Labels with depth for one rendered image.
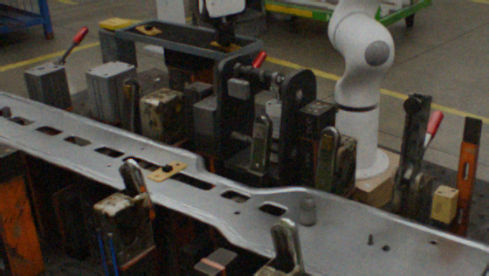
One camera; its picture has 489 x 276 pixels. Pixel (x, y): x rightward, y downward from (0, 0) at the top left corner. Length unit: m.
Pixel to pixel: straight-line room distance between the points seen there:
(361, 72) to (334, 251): 0.62
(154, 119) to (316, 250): 0.58
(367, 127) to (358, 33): 0.27
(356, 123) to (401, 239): 0.63
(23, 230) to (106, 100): 0.35
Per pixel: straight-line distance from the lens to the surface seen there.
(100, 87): 1.59
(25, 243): 1.55
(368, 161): 1.76
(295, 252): 0.95
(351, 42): 1.56
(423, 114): 1.12
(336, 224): 1.14
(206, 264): 1.07
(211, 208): 1.20
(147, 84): 2.69
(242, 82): 1.34
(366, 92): 1.65
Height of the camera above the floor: 1.62
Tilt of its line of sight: 28 degrees down
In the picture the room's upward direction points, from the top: straight up
